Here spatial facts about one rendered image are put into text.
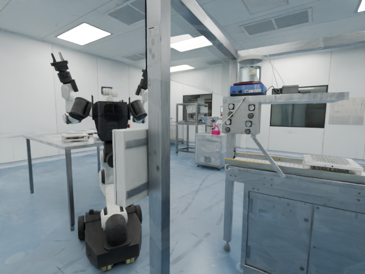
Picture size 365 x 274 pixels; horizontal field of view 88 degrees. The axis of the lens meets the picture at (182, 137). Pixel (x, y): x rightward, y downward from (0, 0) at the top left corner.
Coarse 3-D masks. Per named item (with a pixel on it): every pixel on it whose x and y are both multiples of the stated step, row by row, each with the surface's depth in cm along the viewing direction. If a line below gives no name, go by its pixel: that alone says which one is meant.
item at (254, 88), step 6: (234, 84) 122; (240, 84) 120; (246, 84) 119; (252, 84) 116; (258, 84) 114; (234, 90) 121; (240, 90) 117; (246, 90) 117; (252, 90) 115; (258, 90) 114; (264, 90) 117
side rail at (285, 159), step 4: (236, 156) 149; (240, 156) 148; (244, 156) 146; (248, 156) 145; (252, 156) 143; (256, 156) 142; (260, 156) 140; (264, 156) 139; (272, 156) 136; (276, 160) 135; (280, 160) 134; (284, 160) 133; (288, 160) 131; (292, 160) 130; (296, 160) 129; (300, 160) 128; (364, 168) 112
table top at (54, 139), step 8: (24, 136) 263; (32, 136) 250; (40, 136) 251; (48, 136) 252; (56, 136) 253; (48, 144) 202; (56, 144) 188; (64, 144) 188; (72, 144) 189; (80, 144) 189; (88, 144) 191; (96, 144) 198
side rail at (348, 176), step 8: (232, 160) 124; (264, 168) 114; (272, 168) 112; (280, 168) 110; (288, 168) 108; (296, 168) 106; (304, 168) 105; (320, 176) 101; (328, 176) 99; (336, 176) 97; (344, 176) 96; (352, 176) 94; (360, 176) 92
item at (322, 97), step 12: (240, 96) 115; (252, 96) 111; (264, 96) 108; (276, 96) 105; (288, 96) 102; (300, 96) 99; (312, 96) 97; (324, 96) 94; (336, 96) 92; (348, 96) 90
